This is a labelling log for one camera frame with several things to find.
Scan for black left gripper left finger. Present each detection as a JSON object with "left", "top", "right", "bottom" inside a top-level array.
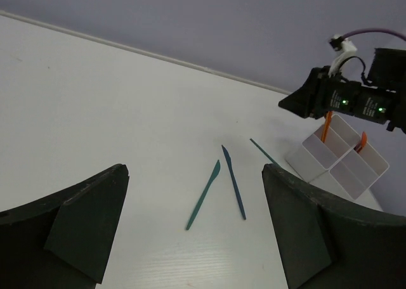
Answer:
[{"left": 1, "top": 164, "right": 129, "bottom": 288}]

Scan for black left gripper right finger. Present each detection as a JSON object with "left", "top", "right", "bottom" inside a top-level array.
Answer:
[{"left": 262, "top": 164, "right": 405, "bottom": 288}]

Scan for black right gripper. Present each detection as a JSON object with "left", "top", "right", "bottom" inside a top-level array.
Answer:
[{"left": 278, "top": 66, "right": 362, "bottom": 119}]

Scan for orange yellow chopstick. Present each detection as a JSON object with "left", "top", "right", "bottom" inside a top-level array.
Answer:
[{"left": 320, "top": 112, "right": 332, "bottom": 143}]

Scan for teal chopstick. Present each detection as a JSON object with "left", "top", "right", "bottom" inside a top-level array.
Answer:
[{"left": 249, "top": 138, "right": 280, "bottom": 167}]

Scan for dark blue plastic knife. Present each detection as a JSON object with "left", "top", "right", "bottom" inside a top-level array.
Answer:
[{"left": 221, "top": 145, "right": 247, "bottom": 220}]

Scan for teal plastic knife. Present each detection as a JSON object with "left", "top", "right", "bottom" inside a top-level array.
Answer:
[{"left": 185, "top": 160, "right": 221, "bottom": 231}]

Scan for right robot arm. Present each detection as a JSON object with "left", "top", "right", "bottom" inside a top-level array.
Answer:
[{"left": 278, "top": 48, "right": 405, "bottom": 131}]

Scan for white divided utensil container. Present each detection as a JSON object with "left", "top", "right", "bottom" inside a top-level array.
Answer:
[{"left": 285, "top": 114, "right": 390, "bottom": 201}]

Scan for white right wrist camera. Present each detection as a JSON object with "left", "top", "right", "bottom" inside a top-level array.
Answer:
[{"left": 328, "top": 34, "right": 357, "bottom": 76}]

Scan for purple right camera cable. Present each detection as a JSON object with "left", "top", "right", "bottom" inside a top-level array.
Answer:
[{"left": 344, "top": 27, "right": 406, "bottom": 42}]

